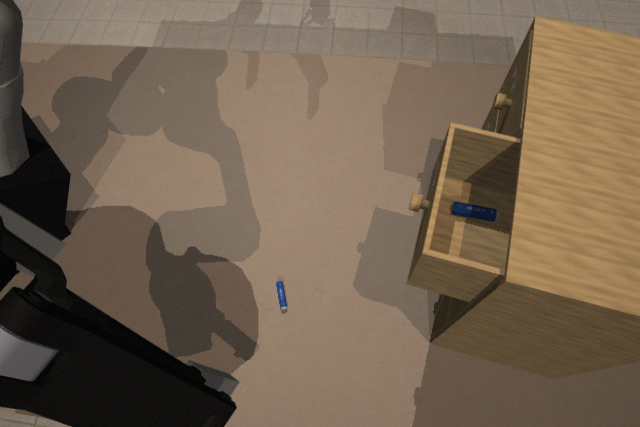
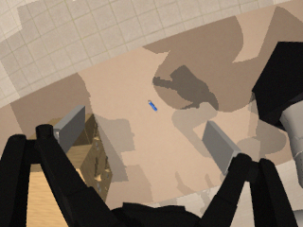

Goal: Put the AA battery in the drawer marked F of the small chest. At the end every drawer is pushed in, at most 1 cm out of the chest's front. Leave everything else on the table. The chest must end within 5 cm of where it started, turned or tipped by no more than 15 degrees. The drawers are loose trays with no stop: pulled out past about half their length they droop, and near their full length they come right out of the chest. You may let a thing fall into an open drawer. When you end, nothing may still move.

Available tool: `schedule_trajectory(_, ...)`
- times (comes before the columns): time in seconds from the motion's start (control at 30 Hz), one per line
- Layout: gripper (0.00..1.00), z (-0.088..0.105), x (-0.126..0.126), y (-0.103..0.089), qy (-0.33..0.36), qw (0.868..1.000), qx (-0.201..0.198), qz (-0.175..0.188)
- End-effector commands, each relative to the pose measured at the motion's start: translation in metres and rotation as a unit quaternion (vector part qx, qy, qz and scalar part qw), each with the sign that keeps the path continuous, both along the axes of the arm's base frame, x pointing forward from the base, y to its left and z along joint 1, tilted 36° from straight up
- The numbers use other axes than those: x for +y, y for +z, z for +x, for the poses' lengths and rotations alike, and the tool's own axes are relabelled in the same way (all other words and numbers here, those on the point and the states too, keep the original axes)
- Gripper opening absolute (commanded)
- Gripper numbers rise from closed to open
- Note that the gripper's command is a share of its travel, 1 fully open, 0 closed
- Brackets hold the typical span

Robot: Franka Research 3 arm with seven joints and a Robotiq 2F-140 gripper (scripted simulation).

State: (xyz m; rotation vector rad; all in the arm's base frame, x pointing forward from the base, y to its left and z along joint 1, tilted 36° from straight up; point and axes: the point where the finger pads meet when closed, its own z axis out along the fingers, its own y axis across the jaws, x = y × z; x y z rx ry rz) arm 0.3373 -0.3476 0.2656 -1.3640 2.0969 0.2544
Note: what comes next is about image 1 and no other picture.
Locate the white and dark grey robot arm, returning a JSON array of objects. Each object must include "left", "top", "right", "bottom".
[{"left": 0, "top": 0, "right": 30, "bottom": 177}]

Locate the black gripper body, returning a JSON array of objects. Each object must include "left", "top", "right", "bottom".
[{"left": 0, "top": 251, "right": 17, "bottom": 292}]

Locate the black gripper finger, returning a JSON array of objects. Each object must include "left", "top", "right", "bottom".
[
  {"left": 0, "top": 216, "right": 240, "bottom": 427},
  {"left": 0, "top": 203, "right": 66, "bottom": 277}
]

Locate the dark blue battery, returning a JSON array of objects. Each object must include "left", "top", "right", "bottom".
[{"left": 276, "top": 281, "right": 288, "bottom": 310}]

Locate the small wooden chest of drawers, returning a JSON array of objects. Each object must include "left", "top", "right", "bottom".
[{"left": 430, "top": 17, "right": 640, "bottom": 379}]

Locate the blue aa battery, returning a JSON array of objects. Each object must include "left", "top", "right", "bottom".
[{"left": 452, "top": 202, "right": 500, "bottom": 222}]

